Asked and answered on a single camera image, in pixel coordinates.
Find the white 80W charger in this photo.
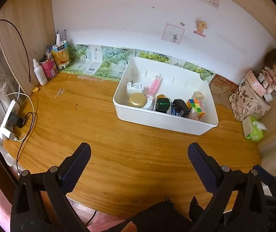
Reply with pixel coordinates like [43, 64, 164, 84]
[126, 82, 144, 95]

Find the black power adapter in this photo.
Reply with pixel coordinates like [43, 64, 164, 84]
[171, 99, 190, 118]

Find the pink can pen holder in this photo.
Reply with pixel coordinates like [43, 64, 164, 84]
[39, 55, 58, 80]

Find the green bottle gold cap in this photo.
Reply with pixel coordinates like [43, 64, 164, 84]
[155, 94, 171, 113]

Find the lettered canvas bag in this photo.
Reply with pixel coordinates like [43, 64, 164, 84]
[229, 78, 271, 122]

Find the pink comb with cap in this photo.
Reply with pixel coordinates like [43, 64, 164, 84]
[146, 75, 163, 97]

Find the black cable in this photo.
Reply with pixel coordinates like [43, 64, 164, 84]
[0, 19, 32, 116]

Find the pink pencil case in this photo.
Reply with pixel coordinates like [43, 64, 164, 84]
[246, 70, 266, 97]

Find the floss pick box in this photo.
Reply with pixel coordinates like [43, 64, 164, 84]
[170, 106, 181, 116]

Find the white plastic storage bin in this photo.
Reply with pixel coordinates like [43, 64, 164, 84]
[113, 57, 218, 135]

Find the green leaf paper strip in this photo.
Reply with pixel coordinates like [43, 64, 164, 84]
[62, 44, 215, 82]

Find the round beige lid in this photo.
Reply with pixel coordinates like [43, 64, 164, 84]
[128, 93, 147, 108]

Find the white power strip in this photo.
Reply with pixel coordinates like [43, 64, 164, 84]
[0, 100, 20, 140]

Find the pink correction tape dispenser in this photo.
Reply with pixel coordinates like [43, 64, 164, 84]
[187, 109, 200, 121]

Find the pink square wall sticker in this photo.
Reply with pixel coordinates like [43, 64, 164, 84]
[162, 23, 185, 44]

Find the yellow pony wall sticker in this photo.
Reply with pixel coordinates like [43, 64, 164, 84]
[193, 20, 207, 37]

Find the green tissue pack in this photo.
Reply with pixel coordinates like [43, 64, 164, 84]
[242, 116, 267, 142]

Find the beige small box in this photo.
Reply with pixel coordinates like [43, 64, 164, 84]
[192, 91, 205, 101]

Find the colourful rubik's cube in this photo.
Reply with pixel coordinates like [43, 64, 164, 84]
[187, 98, 206, 118]

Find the white spray bottle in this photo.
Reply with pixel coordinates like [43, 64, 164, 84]
[33, 59, 48, 85]

